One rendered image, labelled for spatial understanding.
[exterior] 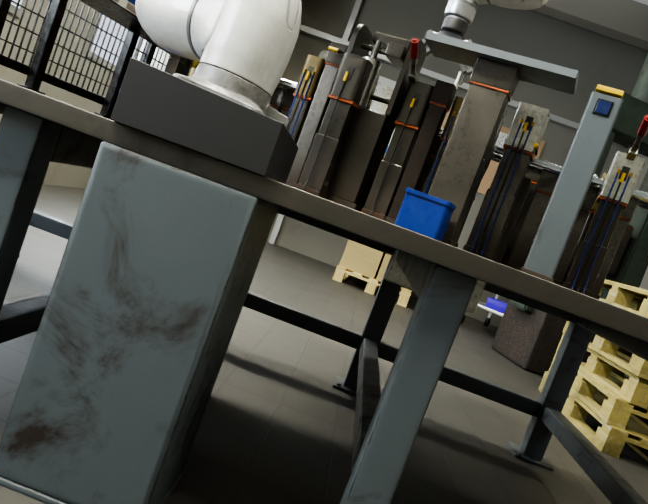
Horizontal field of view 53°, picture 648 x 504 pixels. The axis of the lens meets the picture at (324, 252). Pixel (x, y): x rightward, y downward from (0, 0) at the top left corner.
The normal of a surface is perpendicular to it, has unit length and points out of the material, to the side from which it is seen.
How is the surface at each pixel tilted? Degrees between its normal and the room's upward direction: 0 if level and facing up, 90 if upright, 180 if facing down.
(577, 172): 90
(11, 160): 90
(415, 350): 90
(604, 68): 90
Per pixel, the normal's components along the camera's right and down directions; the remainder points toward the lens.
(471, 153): -0.33, -0.04
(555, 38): -0.07, 0.06
